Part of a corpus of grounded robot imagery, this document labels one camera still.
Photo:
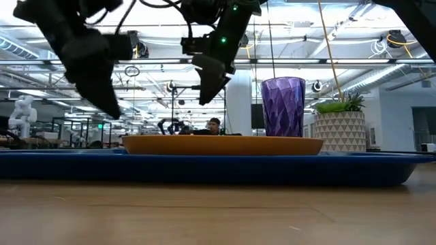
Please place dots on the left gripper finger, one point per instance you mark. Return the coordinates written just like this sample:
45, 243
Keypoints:
100, 95

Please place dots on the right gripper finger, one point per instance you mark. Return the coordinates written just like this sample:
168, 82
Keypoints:
213, 81

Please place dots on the orange plate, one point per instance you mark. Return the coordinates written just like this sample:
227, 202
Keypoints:
221, 146

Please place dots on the purple faceted plastic cup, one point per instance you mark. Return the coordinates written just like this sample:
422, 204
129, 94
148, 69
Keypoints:
282, 109

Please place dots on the blue plastic tray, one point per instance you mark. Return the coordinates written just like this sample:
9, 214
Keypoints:
204, 170

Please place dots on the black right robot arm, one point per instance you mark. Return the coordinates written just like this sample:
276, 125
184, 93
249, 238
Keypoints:
419, 20

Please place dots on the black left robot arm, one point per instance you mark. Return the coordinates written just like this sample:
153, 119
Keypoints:
44, 17

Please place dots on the person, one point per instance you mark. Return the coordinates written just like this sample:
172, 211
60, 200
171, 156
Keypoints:
214, 126

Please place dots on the black monitor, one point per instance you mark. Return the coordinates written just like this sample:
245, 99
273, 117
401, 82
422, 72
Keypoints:
257, 115

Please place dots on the white humanoid robot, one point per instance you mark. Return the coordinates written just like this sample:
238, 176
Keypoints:
22, 115

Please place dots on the succulent in white patterned pot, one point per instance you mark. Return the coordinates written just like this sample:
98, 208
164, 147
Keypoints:
340, 132

